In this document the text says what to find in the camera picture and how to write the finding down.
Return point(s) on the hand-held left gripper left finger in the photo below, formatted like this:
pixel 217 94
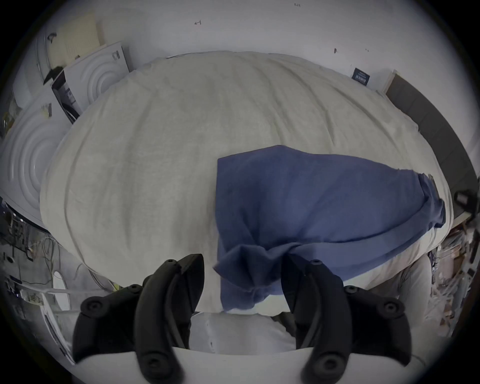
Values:
pixel 153 318

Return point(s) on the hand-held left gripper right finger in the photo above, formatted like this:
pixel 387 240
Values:
pixel 326 318

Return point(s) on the dark blue shirt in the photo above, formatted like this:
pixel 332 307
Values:
pixel 307 202

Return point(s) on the person's legs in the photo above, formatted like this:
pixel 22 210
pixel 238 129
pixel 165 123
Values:
pixel 240 333

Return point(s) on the bed with beige sheet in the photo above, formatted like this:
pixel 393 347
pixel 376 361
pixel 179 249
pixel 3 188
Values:
pixel 168 150

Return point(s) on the dark grey padded headboard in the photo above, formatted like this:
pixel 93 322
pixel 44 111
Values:
pixel 435 120

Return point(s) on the dark blue card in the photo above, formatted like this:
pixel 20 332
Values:
pixel 360 77

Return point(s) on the beige perforated board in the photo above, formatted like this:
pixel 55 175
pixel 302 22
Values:
pixel 75 37

